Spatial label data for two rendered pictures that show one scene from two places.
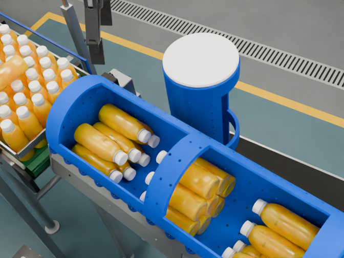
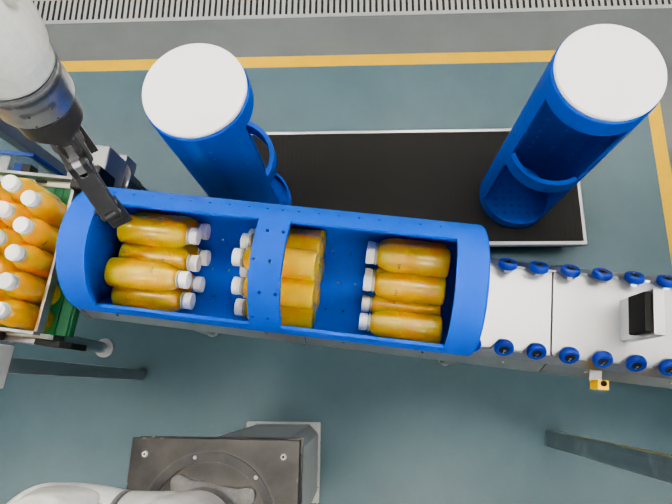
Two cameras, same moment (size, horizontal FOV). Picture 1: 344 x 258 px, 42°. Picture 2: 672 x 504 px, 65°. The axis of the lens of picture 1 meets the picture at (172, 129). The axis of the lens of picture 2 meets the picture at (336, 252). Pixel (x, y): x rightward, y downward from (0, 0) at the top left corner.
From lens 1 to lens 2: 0.33 m
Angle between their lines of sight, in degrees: 26
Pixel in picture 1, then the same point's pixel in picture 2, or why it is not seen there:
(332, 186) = (386, 145)
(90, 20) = (92, 190)
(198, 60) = (193, 93)
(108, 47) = not seen: hidden behind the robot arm
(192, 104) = (215, 152)
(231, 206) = (332, 259)
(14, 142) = (23, 322)
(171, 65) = (162, 117)
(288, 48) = not seen: outside the picture
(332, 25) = not seen: outside the picture
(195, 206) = (307, 295)
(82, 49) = (12, 136)
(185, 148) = (267, 242)
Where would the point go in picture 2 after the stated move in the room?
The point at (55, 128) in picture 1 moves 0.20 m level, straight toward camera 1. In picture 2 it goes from (80, 291) to (159, 336)
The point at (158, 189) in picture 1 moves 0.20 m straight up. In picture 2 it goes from (262, 304) to (240, 285)
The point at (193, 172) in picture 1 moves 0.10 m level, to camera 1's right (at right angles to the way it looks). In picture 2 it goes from (287, 260) to (324, 230)
